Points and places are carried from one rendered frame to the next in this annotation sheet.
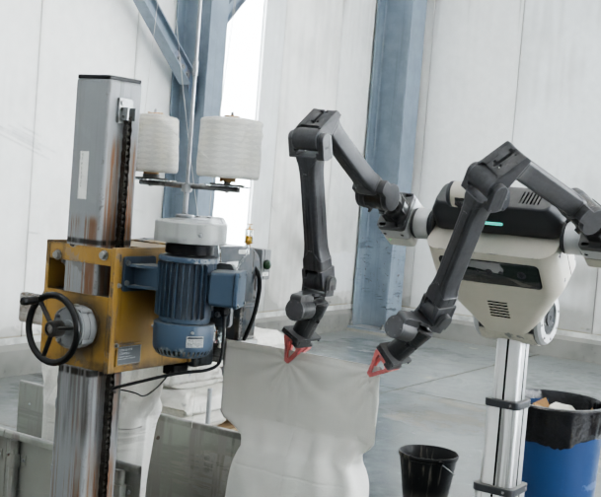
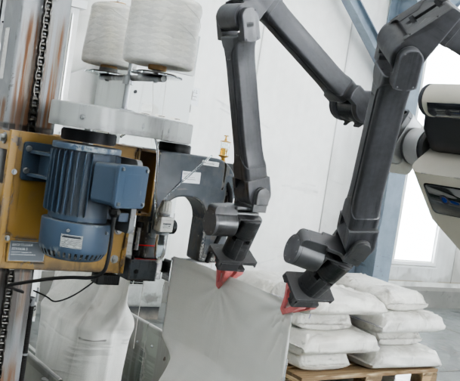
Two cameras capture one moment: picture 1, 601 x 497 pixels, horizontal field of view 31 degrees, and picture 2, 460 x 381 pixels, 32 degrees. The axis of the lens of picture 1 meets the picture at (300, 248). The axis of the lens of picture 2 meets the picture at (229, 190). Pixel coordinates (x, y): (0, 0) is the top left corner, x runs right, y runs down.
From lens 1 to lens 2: 1.42 m
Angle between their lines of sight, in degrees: 23
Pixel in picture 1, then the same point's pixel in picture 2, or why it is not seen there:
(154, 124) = (105, 11)
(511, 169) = (427, 24)
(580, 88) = not seen: outside the picture
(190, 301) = (72, 193)
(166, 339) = (43, 235)
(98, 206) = (7, 85)
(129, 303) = (32, 194)
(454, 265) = (364, 171)
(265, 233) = not seen: hidden behind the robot
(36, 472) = not seen: hidden behind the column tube
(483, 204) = (389, 78)
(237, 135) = (156, 11)
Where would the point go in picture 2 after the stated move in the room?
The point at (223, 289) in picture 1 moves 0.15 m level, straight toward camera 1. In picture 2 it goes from (105, 183) to (67, 182)
